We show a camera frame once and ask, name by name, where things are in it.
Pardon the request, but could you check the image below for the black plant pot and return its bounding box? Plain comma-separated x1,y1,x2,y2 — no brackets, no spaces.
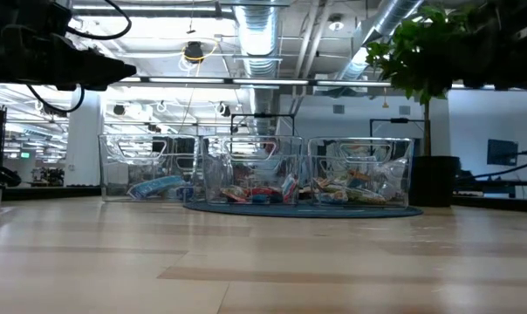
409,155,461,208

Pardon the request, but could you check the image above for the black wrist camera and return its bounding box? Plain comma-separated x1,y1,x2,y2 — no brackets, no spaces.
481,0,527,40
1,0,72,37

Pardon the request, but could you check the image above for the clear plastic bin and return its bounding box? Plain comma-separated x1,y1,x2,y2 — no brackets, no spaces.
201,134,306,206
98,133,202,202
306,137,415,208

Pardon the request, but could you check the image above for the silver ventilation duct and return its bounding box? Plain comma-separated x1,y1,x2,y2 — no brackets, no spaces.
233,0,283,136
332,0,424,82

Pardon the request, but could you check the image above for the black background rig frame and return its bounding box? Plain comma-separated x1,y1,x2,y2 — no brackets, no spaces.
229,112,296,137
369,117,426,140

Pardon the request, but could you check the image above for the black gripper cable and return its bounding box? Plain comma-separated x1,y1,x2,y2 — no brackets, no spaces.
26,84,86,113

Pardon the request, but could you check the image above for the dark wall monitor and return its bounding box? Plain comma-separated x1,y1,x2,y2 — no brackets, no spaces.
486,139,519,167

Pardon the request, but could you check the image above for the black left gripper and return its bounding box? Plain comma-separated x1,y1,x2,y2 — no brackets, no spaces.
0,0,138,92

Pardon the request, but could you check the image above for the thick black cable loop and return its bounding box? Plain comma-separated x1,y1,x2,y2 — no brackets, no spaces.
0,161,24,188

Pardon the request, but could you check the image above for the green leafy plant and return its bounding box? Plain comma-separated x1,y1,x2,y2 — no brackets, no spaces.
366,3,469,157

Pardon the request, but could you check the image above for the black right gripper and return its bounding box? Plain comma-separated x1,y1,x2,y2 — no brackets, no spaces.
448,37,527,92

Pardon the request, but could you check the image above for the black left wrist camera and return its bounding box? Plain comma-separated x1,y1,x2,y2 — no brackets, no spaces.
1,0,72,37

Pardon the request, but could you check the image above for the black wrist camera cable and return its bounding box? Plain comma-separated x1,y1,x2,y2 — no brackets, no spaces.
66,0,133,41

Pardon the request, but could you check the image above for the dark round mat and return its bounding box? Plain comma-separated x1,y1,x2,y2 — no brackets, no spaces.
182,200,425,220

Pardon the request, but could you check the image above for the black round ceiling device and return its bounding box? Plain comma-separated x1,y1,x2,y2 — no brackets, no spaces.
183,40,206,65

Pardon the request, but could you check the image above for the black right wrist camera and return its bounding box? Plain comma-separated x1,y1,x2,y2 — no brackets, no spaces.
481,0,527,40

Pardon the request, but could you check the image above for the long ceiling light strip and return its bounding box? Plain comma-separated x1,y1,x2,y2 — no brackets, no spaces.
114,76,392,88

